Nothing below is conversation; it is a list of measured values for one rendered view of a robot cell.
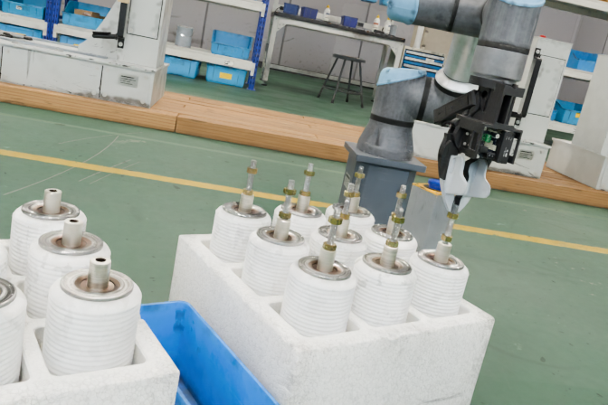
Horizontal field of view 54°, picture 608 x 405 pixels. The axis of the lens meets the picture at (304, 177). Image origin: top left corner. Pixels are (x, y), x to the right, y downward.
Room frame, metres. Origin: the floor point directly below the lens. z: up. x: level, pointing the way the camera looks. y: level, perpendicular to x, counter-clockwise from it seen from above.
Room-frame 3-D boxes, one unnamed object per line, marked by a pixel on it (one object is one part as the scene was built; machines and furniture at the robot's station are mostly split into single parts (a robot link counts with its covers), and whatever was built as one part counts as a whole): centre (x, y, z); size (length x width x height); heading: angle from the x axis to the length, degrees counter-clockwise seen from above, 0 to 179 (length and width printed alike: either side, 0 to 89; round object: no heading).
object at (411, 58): (6.75, -0.96, 0.35); 0.59 x 0.47 x 0.69; 9
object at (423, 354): (0.94, -0.08, 0.09); 0.39 x 0.39 x 0.18; 37
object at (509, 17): (0.91, -0.25, 0.65); 0.09 x 0.08 x 0.11; 173
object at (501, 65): (0.90, -0.25, 0.57); 0.08 x 0.08 x 0.05
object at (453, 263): (0.91, -0.24, 0.25); 0.08 x 0.08 x 0.01
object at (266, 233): (0.87, 0.02, 0.25); 0.08 x 0.08 x 0.01
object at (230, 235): (0.96, 0.09, 0.16); 0.10 x 0.10 x 0.18
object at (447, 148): (0.91, -0.22, 0.43); 0.05 x 0.02 x 0.09; 111
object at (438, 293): (0.91, -0.24, 0.16); 0.10 x 0.10 x 0.18
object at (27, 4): (5.47, 2.73, 0.36); 0.50 x 0.38 x 0.21; 8
